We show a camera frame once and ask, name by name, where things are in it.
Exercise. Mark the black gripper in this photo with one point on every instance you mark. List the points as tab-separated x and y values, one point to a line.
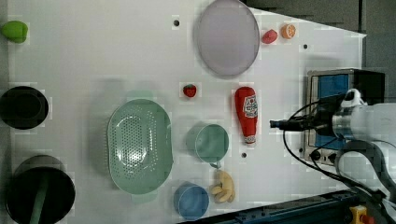
314	116

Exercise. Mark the red ketchup bottle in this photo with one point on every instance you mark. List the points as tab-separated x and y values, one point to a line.
246	107

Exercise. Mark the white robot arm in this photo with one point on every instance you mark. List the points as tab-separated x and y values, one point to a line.
367	129

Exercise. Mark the green strainer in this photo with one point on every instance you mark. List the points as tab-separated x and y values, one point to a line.
139	145

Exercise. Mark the silver toaster oven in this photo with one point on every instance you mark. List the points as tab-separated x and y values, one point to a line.
333	85

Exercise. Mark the orange slice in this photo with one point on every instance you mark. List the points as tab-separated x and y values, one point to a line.
288	31

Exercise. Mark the red strawberry near plate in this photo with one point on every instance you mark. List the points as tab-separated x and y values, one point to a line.
269	37

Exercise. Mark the yellow red emergency button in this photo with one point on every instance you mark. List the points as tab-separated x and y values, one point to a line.
360	216

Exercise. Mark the green cup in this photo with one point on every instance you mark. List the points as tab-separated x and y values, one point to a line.
209	143

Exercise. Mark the yellow banana bunch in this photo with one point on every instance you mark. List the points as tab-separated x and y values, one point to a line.
223	191

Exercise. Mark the grey round plate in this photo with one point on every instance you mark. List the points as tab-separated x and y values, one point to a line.
228	37

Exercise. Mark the small red strawberry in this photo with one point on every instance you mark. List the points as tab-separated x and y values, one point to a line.
190	90

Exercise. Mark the blue cup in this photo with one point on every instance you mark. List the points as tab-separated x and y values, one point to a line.
191	201

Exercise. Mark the black pot with green utensil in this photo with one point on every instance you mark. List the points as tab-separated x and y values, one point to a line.
40	192

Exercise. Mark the green pepper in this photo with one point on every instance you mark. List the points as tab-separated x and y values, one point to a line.
15	31

